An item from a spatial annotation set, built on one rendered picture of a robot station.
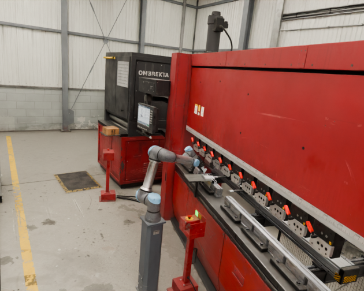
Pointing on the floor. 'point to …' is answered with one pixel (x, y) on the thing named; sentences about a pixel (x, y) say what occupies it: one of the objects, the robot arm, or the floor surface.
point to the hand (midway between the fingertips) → (203, 173)
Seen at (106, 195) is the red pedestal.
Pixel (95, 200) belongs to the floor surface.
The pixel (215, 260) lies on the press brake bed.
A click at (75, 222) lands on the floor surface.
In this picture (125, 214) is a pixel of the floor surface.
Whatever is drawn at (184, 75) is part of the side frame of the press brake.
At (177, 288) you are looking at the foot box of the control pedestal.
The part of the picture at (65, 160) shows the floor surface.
